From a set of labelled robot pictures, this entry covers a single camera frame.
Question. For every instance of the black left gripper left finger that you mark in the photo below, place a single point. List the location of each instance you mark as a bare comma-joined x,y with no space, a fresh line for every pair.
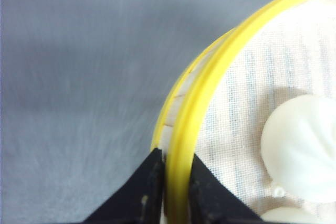
139,200

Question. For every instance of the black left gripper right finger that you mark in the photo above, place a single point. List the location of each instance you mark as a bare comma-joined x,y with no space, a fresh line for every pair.
211,202

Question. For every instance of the steamer basket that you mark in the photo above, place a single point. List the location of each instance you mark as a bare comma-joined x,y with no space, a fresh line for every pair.
184,110

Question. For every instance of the back left basket bun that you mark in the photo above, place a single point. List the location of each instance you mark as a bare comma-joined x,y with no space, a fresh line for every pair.
298,147

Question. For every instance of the beige liner cloth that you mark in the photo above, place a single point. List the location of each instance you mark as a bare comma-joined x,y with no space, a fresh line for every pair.
291,55

